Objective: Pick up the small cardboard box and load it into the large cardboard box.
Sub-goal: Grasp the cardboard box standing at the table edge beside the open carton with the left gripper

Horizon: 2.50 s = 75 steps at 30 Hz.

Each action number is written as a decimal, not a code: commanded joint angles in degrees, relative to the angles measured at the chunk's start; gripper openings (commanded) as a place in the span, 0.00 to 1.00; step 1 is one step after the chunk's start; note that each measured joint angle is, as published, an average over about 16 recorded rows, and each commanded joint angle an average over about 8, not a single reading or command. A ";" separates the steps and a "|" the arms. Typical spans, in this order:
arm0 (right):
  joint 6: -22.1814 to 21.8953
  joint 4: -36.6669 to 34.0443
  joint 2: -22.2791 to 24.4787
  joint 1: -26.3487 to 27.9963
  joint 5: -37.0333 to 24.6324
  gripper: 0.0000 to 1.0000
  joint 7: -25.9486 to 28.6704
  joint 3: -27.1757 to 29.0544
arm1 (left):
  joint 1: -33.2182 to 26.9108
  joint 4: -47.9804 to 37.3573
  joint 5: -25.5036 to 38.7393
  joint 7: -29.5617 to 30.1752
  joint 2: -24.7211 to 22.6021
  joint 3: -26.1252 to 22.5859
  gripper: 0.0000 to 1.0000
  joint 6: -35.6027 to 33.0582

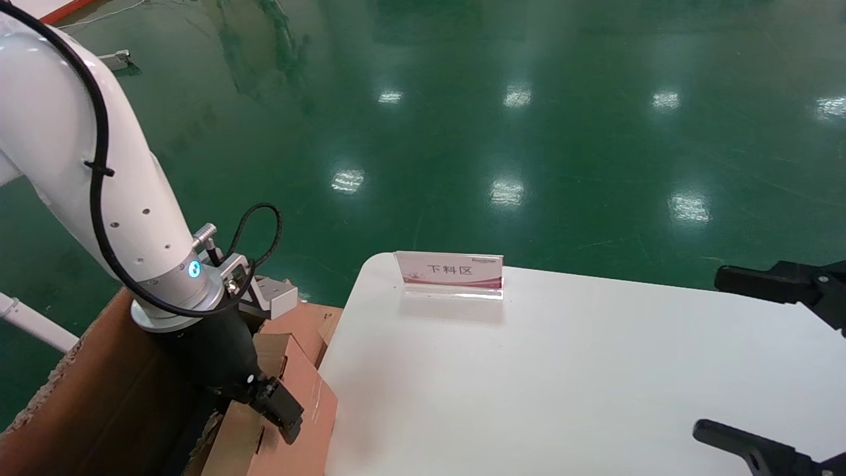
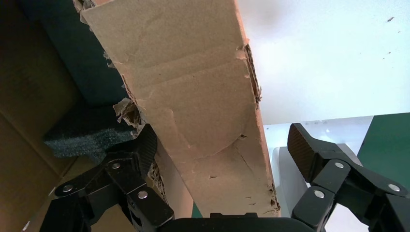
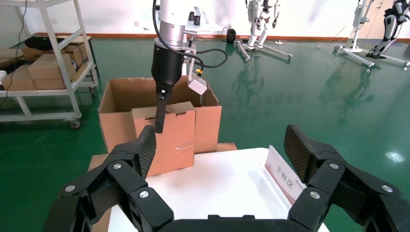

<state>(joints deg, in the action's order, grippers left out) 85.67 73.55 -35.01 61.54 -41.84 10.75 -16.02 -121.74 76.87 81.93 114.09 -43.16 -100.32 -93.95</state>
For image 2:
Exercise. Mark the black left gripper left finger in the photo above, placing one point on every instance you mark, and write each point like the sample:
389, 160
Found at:
128, 166

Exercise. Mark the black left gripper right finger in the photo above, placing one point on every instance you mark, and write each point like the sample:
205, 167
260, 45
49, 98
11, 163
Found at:
333, 173

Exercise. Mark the large cardboard box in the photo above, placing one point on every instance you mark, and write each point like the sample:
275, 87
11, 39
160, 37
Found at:
192, 96

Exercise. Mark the black foam block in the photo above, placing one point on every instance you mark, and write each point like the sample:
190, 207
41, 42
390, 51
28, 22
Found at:
83, 141

